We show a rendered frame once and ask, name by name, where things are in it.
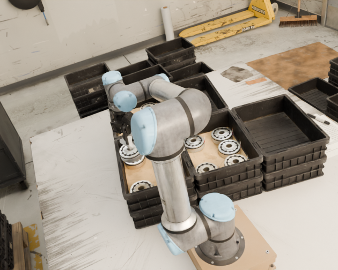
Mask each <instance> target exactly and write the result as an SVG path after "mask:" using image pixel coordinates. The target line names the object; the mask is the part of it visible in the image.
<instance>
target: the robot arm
mask: <svg viewBox="0 0 338 270"><path fill-rule="evenodd" d="M102 82H103V85H104V88H105V91H106V94H107V97H108V100H109V104H110V106H111V107H110V108H109V111H111V112H112V113H113V116H114V118H113V119H112V121H111V122H110V124H111V127H112V125H113V126H114V129H115V130H113V127H112V130H113V132H116V133H118V134H121V133H123V134H122V137H123V138H122V139H120V143H121V144H123V145H125V146H127V147H128V149H129V150H130V151H131V150H133V149H134V147H133V143H132V137H133V140H134V143H135V146H136V148H137V150H138V152H139V153H140V154H141V155H144V156H145V157H146V158H147V159H148V160H150V161H151V162H152V166H153V171H154V174H155V178H156V182H157V186H158V190H159V194H160V199H161V203H162V206H163V210H164V212H163V214H162V216H161V223H160V224H159V225H157V228H158V230H159V232H160V234H161V236H162V238H163V240H164V242H165V243H166V245H167V247H168V249H169V250H170V252H171V254H173V255H175V256H177V255H179V254H181V253H185V252H186V251H188V250H190V249H191V248H193V247H195V246H197V245H199V246H200V249H201V251H202V253H203V254H204V255H205V256H207V257H208V258H210V259H213V260H219V261H221V260H227V259H230V258H232V257H233V256H234V255H235V254H236V253H237V252H238V250H239V247H240V239H239V235H238V233H237V231H236V229H235V218H234V217H235V214H236V213H235V210H234V204H233V202H232V200H231V199H230V198H229V197H227V196H226V195H223V194H219V193H209V194H206V195H205V196H203V197H202V198H201V201H200V202H199V205H198V206H196V207H194V208H192V207H191V206H190V203H189V197H188V192H187V186H186V181H185V175H184V171H183V166H182V161H181V153H182V152H183V150H184V143H183V140H184V139H186V138H189V137H191V136H193V135H196V134H198V133H199V132H201V131H202V130H203V129H204V128H205V127H206V125H207V124H208V122H209V120H210V117H211V103H210V101H209V99H208V97H207V96H206V95H205V94H204V93H203V92H201V91H199V90H197V89H194V88H186V89H185V88H183V87H180V86H178V85H175V84H173V83H171V82H170V81H169V79H168V77H167V76H166V75H165V74H163V73H162V74H157V75H154V76H153V77H150V78H146V79H144V80H141V81H138V82H135V83H132V84H129V85H125V84H124V83H123V81H122V77H121V74H120V72H118V71H109V72H107V73H105V74H104V75H103V76H102ZM150 98H155V99H156V100H158V101H160V102H161V103H158V104H155V105H153V106H150V107H145V108H144V109H142V110H140V111H138V112H136V113H134V114H133V113H132V112H131V111H132V110H133V109H134V108H135V107H136V105H137V103H139V102H142V101H145V100H147V99H150Z"/></svg>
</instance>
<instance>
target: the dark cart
mask: <svg viewBox="0 0 338 270"><path fill-rule="evenodd" d="M25 179H26V170H25V162H24V153H23V144H22V140H21V138H20V136H19V134H18V132H17V130H16V129H15V127H14V125H13V124H12V122H11V120H10V118H9V116H8V114H7V113H6V111H5V109H4V107H3V105H2V103H1V101H0V189H2V188H5V187H7V186H10V185H12V184H16V183H18V182H19V183H20V185H21V186H22V187H23V189H26V188H27V185H26V182H25Z"/></svg>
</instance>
